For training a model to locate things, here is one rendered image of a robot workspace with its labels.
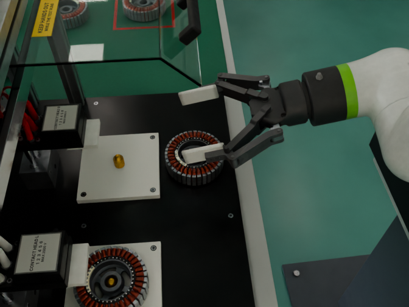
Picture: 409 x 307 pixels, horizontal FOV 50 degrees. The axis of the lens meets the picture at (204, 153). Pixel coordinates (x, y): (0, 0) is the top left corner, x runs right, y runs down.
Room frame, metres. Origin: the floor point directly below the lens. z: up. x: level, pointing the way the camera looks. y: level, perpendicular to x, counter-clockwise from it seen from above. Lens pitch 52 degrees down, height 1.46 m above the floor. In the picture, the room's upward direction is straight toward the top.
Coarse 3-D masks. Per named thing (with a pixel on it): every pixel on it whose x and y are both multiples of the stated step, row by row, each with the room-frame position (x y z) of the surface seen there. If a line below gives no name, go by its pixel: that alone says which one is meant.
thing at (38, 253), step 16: (16, 240) 0.29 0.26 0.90; (32, 240) 0.27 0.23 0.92; (48, 240) 0.27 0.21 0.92; (64, 240) 0.27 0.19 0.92; (16, 256) 0.25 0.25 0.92; (32, 256) 0.25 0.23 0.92; (48, 256) 0.25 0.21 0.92; (64, 256) 0.25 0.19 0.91; (80, 256) 0.27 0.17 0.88; (0, 272) 0.24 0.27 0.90; (16, 272) 0.23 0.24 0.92; (32, 272) 0.23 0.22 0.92; (48, 272) 0.23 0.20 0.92; (64, 272) 0.24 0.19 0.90; (80, 272) 0.25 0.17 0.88; (0, 288) 0.22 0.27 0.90; (16, 288) 0.22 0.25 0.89; (32, 288) 0.22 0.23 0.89; (48, 288) 0.22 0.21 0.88
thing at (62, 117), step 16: (48, 112) 0.51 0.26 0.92; (64, 112) 0.51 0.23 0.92; (80, 112) 0.51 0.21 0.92; (0, 128) 0.49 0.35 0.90; (48, 128) 0.47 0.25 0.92; (64, 128) 0.47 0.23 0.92; (80, 128) 0.48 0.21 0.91; (96, 128) 0.51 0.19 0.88; (32, 144) 0.46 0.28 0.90; (48, 144) 0.46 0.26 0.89; (64, 144) 0.46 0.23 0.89; (80, 144) 0.46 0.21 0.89; (96, 144) 0.47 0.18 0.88; (32, 160) 0.47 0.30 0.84
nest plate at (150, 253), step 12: (144, 252) 0.32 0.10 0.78; (156, 252) 0.32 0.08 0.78; (156, 264) 0.30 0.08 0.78; (156, 276) 0.28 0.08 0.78; (72, 288) 0.26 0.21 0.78; (96, 288) 0.26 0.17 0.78; (156, 288) 0.26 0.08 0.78; (72, 300) 0.24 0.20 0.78; (144, 300) 0.24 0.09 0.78; (156, 300) 0.24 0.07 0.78
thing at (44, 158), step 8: (40, 152) 0.50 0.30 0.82; (48, 152) 0.50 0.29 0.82; (56, 152) 0.52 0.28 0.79; (24, 160) 0.48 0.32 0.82; (40, 160) 0.48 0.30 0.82; (48, 160) 0.48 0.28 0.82; (56, 160) 0.51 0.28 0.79; (24, 168) 0.46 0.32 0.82; (32, 168) 0.46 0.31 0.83; (40, 168) 0.46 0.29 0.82; (48, 168) 0.47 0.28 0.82; (56, 168) 0.49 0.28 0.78; (24, 176) 0.45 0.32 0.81; (32, 176) 0.45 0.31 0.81; (40, 176) 0.46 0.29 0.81; (48, 176) 0.46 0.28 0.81; (56, 176) 0.48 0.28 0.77; (32, 184) 0.45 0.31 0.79; (40, 184) 0.45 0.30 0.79; (48, 184) 0.46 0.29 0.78
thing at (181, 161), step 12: (204, 132) 0.57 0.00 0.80; (168, 144) 0.53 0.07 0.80; (180, 144) 0.53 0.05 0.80; (192, 144) 0.55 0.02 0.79; (204, 144) 0.54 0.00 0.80; (168, 156) 0.50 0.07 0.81; (180, 156) 0.52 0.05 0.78; (168, 168) 0.49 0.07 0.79; (180, 168) 0.48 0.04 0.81; (192, 168) 0.48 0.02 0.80; (204, 168) 0.48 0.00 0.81; (216, 168) 0.48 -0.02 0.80; (180, 180) 0.47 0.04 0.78; (192, 180) 0.46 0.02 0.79; (204, 180) 0.46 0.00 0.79
